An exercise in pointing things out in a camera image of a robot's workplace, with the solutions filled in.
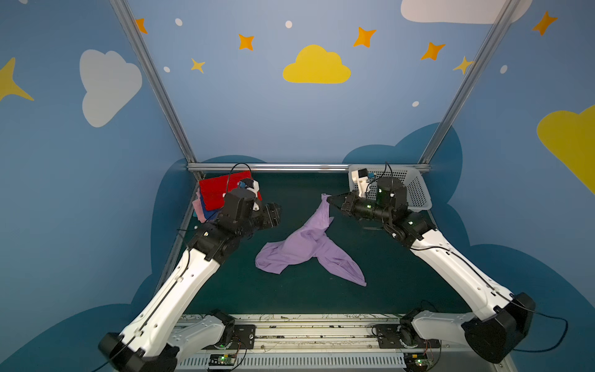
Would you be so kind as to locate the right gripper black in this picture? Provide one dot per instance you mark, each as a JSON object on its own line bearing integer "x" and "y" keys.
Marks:
{"x": 349, "y": 204}

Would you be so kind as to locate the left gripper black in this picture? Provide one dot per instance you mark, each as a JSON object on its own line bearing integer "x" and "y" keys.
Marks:
{"x": 269, "y": 215}

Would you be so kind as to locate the purple t shirt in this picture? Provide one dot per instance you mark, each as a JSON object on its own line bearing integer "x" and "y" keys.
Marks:
{"x": 311, "y": 241}

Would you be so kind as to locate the white plastic laundry basket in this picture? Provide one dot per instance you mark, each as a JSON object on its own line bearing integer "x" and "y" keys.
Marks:
{"x": 418, "y": 197}

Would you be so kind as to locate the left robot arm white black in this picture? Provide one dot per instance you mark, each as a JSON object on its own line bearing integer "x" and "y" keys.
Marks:
{"x": 149, "y": 342}

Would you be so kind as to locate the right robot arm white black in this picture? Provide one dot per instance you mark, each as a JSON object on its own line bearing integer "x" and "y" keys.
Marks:
{"x": 497, "y": 320}

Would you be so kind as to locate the rear horizontal aluminium bar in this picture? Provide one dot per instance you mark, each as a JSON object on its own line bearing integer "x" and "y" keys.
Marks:
{"x": 280, "y": 168}

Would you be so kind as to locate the folded red t shirt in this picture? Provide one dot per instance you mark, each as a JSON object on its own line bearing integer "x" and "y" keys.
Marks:
{"x": 223, "y": 192}

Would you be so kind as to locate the folded pink t shirt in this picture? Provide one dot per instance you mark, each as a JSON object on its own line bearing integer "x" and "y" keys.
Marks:
{"x": 198, "y": 209}

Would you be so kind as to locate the left controller circuit board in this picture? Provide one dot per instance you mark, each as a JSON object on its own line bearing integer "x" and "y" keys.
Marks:
{"x": 221, "y": 361}

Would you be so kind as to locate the controller circuit board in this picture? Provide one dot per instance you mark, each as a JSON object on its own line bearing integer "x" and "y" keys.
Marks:
{"x": 221, "y": 361}
{"x": 415, "y": 362}

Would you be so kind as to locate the right controller circuit board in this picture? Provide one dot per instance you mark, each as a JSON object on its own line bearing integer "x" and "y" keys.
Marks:
{"x": 415, "y": 362}

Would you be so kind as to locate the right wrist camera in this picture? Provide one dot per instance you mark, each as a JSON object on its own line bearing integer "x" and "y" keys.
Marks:
{"x": 362, "y": 179}

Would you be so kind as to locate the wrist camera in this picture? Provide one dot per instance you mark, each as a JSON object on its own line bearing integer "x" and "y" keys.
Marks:
{"x": 362, "y": 179}
{"x": 250, "y": 185}

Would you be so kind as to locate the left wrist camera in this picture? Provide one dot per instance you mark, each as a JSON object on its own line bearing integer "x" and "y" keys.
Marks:
{"x": 250, "y": 185}

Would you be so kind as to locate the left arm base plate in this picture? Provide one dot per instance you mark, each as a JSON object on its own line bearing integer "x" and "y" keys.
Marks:
{"x": 243, "y": 337}

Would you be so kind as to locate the aluminium rail base frame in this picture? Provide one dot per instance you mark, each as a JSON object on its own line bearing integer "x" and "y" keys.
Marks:
{"x": 333, "y": 342}

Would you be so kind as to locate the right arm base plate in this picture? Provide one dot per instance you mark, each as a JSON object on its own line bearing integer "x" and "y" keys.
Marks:
{"x": 396, "y": 336}

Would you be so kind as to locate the left slanted aluminium post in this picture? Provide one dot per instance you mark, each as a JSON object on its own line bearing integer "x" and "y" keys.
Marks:
{"x": 125, "y": 16}

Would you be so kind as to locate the slanted aluminium post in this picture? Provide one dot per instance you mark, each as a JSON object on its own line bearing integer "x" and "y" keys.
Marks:
{"x": 493, "y": 39}
{"x": 125, "y": 16}

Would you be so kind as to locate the right slanted aluminium post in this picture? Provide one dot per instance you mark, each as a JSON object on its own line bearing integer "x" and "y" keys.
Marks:
{"x": 493, "y": 39}

